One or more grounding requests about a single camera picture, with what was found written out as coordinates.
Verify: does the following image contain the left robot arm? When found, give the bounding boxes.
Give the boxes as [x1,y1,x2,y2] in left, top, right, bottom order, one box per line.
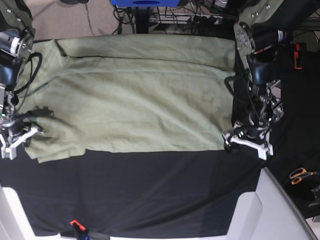
[222,0,320,160]

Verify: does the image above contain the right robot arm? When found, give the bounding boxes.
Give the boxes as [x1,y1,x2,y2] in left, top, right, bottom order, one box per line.
[0,0,43,160]

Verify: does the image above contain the orange clamp at right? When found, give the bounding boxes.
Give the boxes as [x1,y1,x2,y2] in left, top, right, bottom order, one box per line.
[293,42,307,70]

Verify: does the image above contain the grey white cabinet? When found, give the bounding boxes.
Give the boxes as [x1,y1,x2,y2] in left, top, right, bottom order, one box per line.
[226,167,317,240]

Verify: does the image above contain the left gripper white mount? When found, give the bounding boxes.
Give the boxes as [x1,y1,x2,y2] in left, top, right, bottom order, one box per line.
[222,121,274,161]

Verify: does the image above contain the black stand pole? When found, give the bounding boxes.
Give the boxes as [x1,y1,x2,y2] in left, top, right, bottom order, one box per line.
[134,6,153,34]

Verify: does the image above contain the orange clamp at bottom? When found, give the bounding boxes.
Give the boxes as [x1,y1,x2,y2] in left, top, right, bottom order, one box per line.
[61,219,110,240]

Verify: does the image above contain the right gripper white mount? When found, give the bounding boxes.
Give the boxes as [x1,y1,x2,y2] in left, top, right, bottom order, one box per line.
[0,118,44,160]

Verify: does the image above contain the white block at left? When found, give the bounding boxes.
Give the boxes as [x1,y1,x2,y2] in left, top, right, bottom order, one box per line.
[0,186,36,240]

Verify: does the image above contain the black table cloth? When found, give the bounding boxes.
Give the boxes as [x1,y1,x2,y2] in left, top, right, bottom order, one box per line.
[0,45,320,239]

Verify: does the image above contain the sage green T-shirt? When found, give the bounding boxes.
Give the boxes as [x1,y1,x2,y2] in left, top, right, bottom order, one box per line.
[19,34,235,163]

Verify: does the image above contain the orange handled scissors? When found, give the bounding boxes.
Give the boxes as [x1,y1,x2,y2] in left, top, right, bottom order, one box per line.
[289,167,320,185]

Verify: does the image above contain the orange clamp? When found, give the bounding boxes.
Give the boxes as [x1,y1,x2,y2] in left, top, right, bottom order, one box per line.
[61,219,110,240]
[293,42,307,70]

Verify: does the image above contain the white power strip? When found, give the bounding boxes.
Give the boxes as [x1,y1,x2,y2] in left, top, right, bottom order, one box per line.
[149,12,223,25]

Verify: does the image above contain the blue plastic box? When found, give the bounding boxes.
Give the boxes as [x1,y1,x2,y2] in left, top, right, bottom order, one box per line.
[111,0,180,8]

